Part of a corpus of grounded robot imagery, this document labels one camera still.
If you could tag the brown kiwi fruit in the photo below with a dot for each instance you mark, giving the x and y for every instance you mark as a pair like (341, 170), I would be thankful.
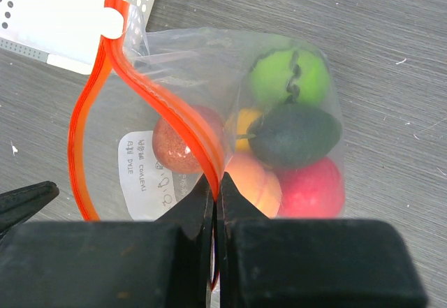
(171, 150)

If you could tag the white perforated plastic basket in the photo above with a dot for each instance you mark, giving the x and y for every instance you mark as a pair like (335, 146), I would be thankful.
(66, 33)

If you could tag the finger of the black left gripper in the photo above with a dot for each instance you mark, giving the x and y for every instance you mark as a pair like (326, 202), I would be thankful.
(19, 205)

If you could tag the red apple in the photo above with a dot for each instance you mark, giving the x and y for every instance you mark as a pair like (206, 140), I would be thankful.
(315, 191)

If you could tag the yellow lemon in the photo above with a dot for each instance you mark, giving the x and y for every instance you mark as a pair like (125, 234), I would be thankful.
(237, 124)

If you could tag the green striped ball fruit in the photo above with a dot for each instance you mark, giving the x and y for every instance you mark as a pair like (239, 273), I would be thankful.
(289, 75)

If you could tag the clear orange zip bag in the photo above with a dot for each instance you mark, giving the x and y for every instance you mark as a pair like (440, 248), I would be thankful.
(114, 173)

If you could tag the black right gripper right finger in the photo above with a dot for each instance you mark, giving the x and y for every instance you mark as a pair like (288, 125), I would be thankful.
(310, 262)

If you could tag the dark green avocado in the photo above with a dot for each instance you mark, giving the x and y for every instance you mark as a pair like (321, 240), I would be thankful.
(293, 135)

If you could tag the peach fruit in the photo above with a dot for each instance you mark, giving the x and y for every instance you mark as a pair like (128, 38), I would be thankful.
(258, 185)

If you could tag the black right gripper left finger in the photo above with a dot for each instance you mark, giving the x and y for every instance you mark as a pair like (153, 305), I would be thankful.
(162, 263)

